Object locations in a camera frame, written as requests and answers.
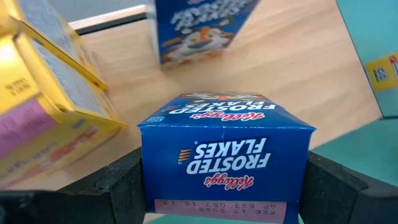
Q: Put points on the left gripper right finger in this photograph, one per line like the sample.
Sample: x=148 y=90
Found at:
x=342 y=199

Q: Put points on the blue Frosted Flakes cereal box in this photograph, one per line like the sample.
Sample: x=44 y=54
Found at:
x=199 y=34
x=224 y=161

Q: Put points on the wooden shelf board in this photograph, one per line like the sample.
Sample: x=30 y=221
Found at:
x=280 y=77

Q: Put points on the black metal table frame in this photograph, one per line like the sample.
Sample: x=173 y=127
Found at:
x=109 y=25

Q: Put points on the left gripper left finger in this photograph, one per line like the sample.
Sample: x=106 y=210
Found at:
x=93 y=202

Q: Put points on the yellow Corn Pops cereal box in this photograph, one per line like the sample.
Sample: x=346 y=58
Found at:
x=46 y=146
x=46 y=25
x=381 y=74

